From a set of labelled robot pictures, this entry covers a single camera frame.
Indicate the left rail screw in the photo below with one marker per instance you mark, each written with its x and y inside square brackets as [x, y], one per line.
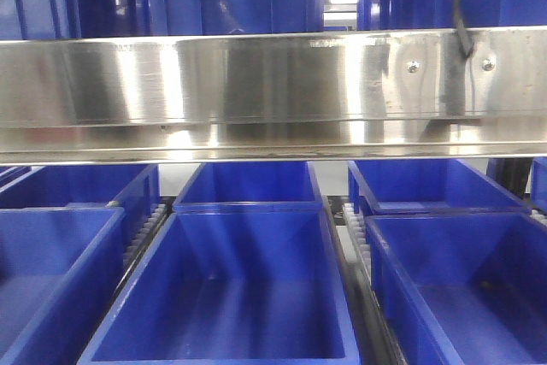
[413, 66]

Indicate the stainless steel shelf rail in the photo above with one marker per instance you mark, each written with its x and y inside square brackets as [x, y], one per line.
[309, 96]

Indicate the right rail screw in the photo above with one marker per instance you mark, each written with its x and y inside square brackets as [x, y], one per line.
[489, 64]

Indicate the rail screw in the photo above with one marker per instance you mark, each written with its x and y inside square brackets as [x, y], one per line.
[489, 64]
[413, 66]

